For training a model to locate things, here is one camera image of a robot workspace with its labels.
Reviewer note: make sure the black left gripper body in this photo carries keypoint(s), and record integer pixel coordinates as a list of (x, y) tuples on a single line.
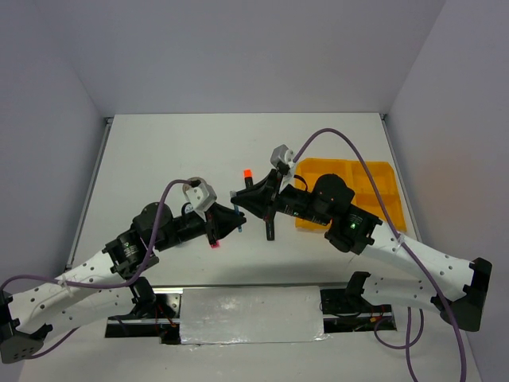
[(188, 227)]

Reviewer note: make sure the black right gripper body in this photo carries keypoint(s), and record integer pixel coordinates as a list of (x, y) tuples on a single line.
[(294, 202)]

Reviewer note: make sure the blue pen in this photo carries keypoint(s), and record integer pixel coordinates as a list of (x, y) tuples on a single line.
[(238, 227)]

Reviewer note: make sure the blue cap highlighter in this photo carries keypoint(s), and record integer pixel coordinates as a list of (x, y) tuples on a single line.
[(270, 230)]

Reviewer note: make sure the orange cap highlighter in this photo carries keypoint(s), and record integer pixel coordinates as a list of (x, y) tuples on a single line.
[(248, 179)]

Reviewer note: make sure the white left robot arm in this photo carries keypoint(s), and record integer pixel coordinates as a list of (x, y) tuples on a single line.
[(107, 284)]

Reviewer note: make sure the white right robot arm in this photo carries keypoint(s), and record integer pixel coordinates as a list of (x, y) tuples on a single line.
[(455, 288)]

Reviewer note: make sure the silver tape roll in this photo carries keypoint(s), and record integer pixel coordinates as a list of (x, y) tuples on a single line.
[(195, 179)]

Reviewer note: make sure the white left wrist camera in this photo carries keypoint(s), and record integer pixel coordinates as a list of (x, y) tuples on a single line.
[(201, 196)]

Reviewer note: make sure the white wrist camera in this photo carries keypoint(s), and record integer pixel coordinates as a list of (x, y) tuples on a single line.
[(201, 196), (282, 160)]

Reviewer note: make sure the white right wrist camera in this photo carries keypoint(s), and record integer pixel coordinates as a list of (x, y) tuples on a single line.
[(282, 160)]

